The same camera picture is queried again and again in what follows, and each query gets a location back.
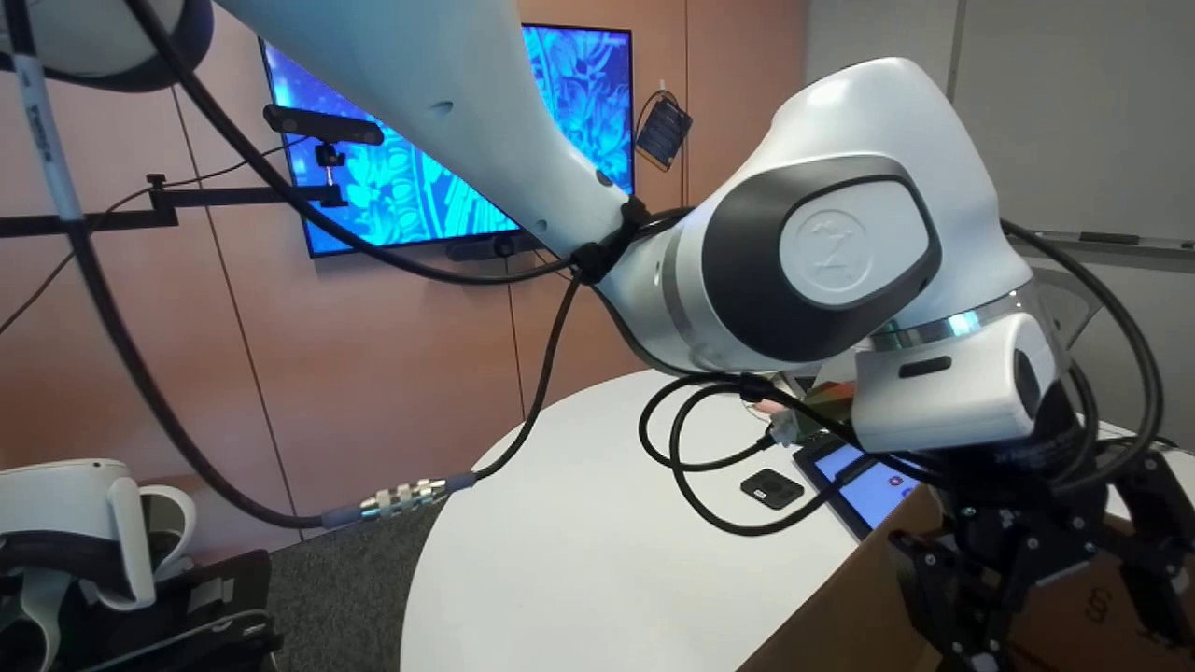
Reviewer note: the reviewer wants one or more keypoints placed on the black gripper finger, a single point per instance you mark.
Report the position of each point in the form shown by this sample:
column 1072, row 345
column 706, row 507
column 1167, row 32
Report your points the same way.
column 966, row 592
column 1153, row 547

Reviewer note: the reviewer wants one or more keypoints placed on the black smartphone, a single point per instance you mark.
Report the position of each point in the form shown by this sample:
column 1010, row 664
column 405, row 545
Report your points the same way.
column 771, row 492

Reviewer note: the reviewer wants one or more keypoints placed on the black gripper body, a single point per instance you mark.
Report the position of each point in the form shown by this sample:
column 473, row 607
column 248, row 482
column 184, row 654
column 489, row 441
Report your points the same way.
column 1013, row 481

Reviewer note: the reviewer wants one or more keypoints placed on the wall television with blue picture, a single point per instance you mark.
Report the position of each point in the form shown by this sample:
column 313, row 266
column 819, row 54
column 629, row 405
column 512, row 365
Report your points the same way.
column 413, row 164

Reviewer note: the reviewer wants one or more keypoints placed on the black tablet with lit screen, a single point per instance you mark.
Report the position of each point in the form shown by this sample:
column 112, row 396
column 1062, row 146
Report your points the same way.
column 864, row 481

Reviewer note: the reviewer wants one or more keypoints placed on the black camera stand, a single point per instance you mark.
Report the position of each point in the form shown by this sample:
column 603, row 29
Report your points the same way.
column 188, row 200

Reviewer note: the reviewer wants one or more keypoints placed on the wall whiteboard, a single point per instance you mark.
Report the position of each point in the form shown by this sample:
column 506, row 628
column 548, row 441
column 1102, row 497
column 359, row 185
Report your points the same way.
column 1084, row 115

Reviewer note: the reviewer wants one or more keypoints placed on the black wall mounted device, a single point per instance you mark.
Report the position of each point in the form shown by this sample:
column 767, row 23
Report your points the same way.
column 661, row 129

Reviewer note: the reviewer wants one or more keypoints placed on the grey office chair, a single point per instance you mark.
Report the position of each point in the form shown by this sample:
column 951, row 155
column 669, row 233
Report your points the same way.
column 1057, row 304

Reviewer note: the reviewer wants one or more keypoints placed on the brown cardboard box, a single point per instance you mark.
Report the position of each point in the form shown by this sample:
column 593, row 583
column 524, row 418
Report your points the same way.
column 860, row 609

